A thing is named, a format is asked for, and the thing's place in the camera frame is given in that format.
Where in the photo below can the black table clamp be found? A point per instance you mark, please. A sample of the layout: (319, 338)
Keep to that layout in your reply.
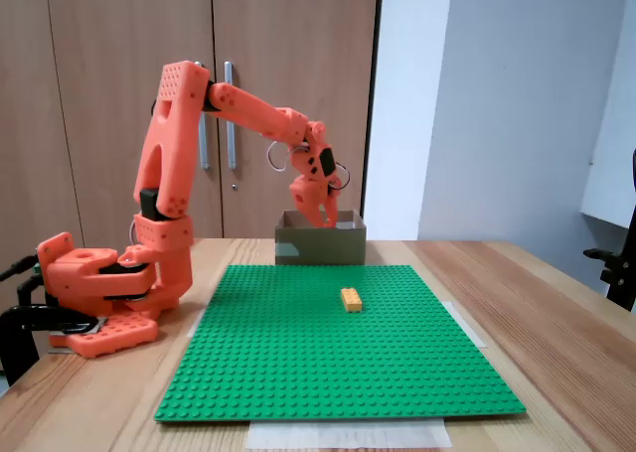
(15, 333)

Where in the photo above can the cardboard box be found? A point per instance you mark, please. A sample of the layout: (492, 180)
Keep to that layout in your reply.
(323, 246)

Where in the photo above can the black stand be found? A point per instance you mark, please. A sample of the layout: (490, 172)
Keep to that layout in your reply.
(621, 273)

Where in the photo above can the brown wooden cabinet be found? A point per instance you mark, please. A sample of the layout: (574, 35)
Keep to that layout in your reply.
(99, 25)

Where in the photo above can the yellow lego block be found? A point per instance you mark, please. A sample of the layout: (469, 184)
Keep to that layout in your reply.
(352, 300)

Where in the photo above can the green lego baseplate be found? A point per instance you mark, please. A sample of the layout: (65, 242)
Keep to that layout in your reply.
(298, 362)

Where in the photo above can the white masking tape strip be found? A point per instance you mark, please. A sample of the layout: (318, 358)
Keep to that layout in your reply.
(348, 434)
(472, 330)
(194, 331)

